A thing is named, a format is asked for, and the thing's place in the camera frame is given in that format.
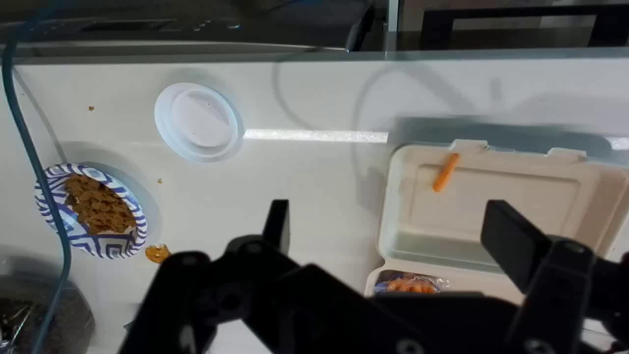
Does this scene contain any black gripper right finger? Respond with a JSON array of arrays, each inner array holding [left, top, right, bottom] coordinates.
[[482, 200, 551, 292]]

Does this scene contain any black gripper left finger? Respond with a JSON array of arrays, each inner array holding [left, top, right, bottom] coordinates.
[[264, 198, 291, 253]]

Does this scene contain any orange cheese puff stick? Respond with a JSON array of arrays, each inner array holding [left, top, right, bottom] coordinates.
[[433, 153, 460, 192]]

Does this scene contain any white clamshell takeout box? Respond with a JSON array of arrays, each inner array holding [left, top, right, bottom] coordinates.
[[366, 139, 629, 302]]

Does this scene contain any blue orange snack pack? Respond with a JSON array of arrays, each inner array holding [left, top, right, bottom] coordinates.
[[374, 269, 448, 294]]

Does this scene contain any orange crumb chip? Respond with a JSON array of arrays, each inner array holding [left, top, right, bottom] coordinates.
[[146, 243, 171, 263]]

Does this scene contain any white plastic lid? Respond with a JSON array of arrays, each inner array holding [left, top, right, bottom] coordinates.
[[154, 82, 244, 163]]

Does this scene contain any blue patterned paper plate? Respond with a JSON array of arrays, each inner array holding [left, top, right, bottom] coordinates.
[[45, 163, 148, 259]]

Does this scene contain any blue cable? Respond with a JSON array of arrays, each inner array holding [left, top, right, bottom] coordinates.
[[0, 0, 73, 354]]

